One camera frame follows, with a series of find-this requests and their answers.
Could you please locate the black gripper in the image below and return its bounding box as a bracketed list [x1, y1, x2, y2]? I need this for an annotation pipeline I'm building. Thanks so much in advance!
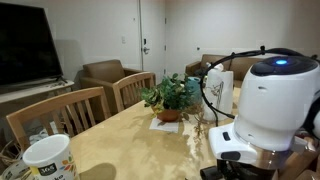
[216, 159, 278, 180]

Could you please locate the grey vacuum crevice tool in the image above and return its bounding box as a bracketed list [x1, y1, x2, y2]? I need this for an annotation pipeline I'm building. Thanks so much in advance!
[199, 165, 224, 180]

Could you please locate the wooden slatted chair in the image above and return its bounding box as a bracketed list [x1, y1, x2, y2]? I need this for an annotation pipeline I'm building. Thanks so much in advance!
[278, 149, 320, 180]
[5, 86, 112, 151]
[112, 71, 157, 114]

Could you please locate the white paper bag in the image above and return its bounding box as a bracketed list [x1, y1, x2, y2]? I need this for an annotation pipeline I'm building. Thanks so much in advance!
[202, 62, 235, 122]

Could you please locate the white paper note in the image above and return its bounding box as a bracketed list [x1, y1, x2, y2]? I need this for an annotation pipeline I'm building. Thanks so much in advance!
[148, 116, 181, 134]

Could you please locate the brown sofa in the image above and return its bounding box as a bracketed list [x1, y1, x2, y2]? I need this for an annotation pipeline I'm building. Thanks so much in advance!
[184, 53, 268, 89]

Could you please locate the green potted plant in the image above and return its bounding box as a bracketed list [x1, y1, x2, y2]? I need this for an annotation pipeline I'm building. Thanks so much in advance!
[139, 72, 214, 134]

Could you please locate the dark cushion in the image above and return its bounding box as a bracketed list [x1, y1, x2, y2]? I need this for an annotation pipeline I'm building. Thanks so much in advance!
[192, 66, 205, 79]

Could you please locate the white door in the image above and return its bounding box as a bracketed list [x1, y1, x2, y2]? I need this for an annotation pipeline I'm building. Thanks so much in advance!
[139, 0, 167, 83]

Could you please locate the brown armchair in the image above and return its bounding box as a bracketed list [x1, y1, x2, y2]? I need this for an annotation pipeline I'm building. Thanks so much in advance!
[79, 59, 144, 114]

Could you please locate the white 365 container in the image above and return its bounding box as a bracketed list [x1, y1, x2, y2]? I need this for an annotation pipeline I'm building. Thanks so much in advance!
[21, 134, 78, 180]

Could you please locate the white television stand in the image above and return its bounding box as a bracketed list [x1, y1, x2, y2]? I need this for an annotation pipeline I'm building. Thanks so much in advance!
[0, 79, 75, 111]

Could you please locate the wicker basket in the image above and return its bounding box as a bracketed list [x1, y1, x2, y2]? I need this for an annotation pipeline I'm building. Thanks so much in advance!
[0, 139, 23, 168]

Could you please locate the black flat television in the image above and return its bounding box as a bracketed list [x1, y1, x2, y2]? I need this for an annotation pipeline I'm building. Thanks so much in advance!
[0, 2, 64, 88]

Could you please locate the white cord bundle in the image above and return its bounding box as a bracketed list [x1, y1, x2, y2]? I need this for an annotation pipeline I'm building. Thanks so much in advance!
[28, 121, 59, 144]

